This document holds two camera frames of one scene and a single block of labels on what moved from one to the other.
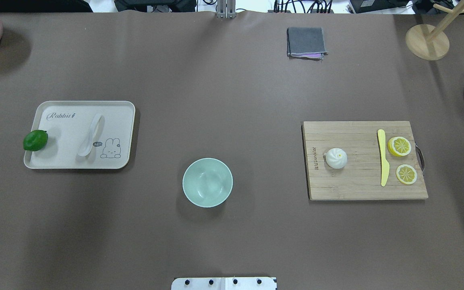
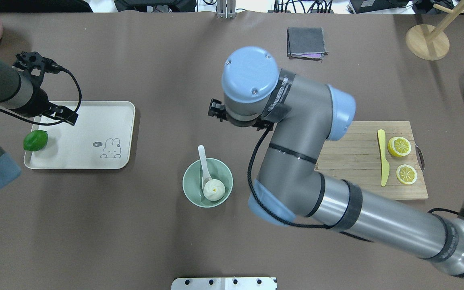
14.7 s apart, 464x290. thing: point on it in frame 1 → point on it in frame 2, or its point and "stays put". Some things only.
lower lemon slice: x=406 y=174 stays put
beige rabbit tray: x=69 y=123 stays put
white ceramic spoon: x=85 y=146 → x=206 y=175
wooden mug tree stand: x=432 y=42 stays put
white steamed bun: x=336 y=158 → x=214 y=189
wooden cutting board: x=360 y=178 stays put
